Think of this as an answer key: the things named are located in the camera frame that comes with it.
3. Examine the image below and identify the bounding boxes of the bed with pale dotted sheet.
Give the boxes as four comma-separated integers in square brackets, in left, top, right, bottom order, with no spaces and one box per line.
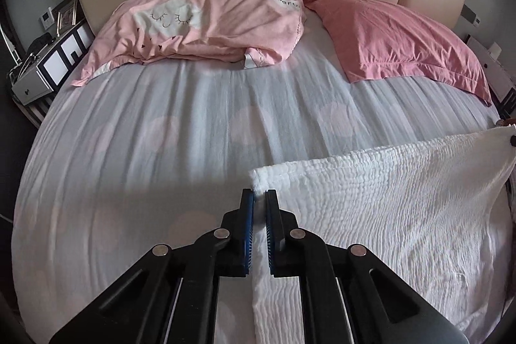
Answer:
[12,11,504,344]

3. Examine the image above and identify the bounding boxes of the dark object on nightstand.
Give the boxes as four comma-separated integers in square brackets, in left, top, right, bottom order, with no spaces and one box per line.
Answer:
[30,35,54,55]

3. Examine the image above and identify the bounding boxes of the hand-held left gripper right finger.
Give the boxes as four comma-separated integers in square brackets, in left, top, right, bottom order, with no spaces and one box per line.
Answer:
[265,190,468,344]

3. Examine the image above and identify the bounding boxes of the white box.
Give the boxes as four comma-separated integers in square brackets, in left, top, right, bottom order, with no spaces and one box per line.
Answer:
[468,34,516,103]

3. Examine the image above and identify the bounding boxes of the silver picture frame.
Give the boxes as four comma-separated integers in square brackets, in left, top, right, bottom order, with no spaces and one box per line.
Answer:
[54,0,79,35]

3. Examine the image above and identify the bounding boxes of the black and white nightstand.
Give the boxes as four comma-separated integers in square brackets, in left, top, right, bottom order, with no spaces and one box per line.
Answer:
[10,19,95,107]

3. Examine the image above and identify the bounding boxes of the white wall thermostat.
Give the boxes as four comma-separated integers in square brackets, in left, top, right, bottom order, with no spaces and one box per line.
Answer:
[39,7,55,30]

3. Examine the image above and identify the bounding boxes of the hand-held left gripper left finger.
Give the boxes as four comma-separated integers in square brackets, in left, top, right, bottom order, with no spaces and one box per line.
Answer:
[48,189,254,344]

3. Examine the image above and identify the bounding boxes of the plain pink pillow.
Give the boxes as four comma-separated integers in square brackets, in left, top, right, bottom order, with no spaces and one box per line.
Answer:
[303,0,493,107]

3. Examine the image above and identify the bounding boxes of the pink pillow with cloud print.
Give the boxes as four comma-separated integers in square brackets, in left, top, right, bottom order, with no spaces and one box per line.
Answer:
[72,0,305,87]

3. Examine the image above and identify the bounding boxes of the white textured cloth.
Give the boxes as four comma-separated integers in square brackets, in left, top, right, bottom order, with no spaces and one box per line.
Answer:
[249,126,516,344]

